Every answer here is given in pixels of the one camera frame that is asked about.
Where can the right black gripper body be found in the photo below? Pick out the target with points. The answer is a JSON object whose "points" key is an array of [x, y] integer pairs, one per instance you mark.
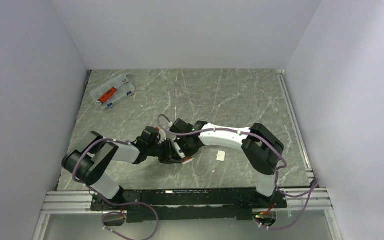
{"points": [[188, 150]]}

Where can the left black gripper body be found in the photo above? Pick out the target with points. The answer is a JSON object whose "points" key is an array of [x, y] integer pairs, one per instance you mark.
{"points": [[162, 151]]}

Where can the white remote control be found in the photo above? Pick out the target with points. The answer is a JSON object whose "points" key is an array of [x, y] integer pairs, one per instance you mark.
{"points": [[184, 159]]}

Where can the white battery cover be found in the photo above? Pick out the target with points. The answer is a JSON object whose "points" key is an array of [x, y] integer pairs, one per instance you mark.
{"points": [[221, 155]]}

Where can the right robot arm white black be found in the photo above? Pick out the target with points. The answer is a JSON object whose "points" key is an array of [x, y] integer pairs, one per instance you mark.
{"points": [[260, 146]]}

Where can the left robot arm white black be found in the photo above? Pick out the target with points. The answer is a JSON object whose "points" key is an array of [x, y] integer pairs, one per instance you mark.
{"points": [[89, 159]]}

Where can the clear plastic organizer box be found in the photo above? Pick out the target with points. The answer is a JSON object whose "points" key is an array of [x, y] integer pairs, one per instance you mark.
{"points": [[124, 88]]}

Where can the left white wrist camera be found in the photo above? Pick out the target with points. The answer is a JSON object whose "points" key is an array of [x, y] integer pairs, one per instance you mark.
{"points": [[163, 135]]}

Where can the black base frame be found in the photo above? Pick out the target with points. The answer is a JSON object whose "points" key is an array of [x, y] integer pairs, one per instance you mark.
{"points": [[239, 203]]}

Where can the red handled tool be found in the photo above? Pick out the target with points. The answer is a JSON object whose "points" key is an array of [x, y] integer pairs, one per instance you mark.
{"points": [[107, 95]]}

